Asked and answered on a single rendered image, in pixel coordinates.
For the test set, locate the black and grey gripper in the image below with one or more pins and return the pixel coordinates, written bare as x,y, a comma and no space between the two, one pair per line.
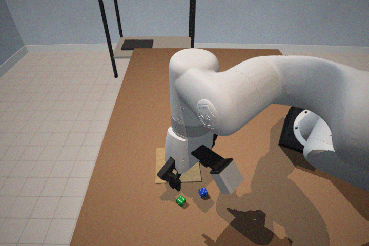
178,155

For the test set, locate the beige flat mat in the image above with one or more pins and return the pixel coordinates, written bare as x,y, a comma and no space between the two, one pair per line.
192,175

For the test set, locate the green die with white pips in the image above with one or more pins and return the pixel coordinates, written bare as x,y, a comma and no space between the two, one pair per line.
180,201

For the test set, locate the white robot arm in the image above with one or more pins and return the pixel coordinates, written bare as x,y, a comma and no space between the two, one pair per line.
336,95

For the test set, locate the blue die with white pips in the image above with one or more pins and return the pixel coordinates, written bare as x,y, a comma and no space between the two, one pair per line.
203,192

